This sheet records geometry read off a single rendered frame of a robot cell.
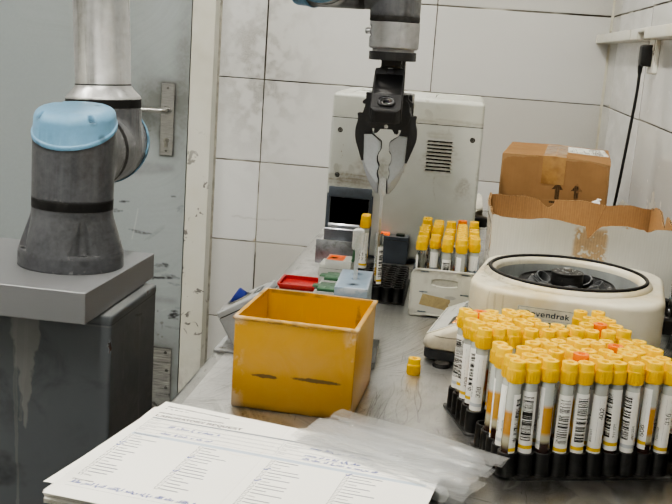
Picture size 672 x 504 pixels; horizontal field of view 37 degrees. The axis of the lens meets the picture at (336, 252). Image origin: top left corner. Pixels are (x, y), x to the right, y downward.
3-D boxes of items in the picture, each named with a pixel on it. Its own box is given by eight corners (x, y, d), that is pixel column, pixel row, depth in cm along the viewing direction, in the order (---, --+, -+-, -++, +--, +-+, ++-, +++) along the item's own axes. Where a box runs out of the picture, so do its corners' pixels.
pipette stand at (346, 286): (325, 341, 131) (331, 267, 129) (378, 347, 131) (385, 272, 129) (316, 365, 122) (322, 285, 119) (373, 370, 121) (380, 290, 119)
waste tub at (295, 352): (260, 368, 119) (265, 287, 117) (371, 382, 117) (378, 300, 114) (227, 406, 106) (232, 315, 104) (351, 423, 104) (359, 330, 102)
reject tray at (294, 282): (283, 278, 164) (284, 273, 164) (324, 282, 164) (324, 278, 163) (275, 288, 158) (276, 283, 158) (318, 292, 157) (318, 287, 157)
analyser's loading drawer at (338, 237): (331, 240, 189) (333, 213, 188) (366, 243, 188) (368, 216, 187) (314, 262, 169) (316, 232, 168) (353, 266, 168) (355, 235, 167)
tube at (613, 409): (605, 475, 94) (617, 365, 92) (593, 468, 95) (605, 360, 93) (619, 473, 95) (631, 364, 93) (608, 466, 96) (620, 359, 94)
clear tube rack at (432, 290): (415, 283, 167) (419, 241, 166) (475, 289, 166) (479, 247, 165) (407, 315, 147) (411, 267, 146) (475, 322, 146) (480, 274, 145)
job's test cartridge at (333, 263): (321, 294, 150) (324, 253, 149) (352, 297, 149) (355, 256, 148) (316, 300, 146) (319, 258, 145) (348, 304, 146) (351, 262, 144)
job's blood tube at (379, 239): (372, 294, 156) (376, 232, 154) (380, 295, 156) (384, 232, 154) (371, 296, 155) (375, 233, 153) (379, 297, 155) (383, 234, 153)
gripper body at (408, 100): (414, 131, 157) (420, 53, 154) (410, 136, 149) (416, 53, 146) (365, 128, 158) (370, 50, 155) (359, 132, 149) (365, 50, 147)
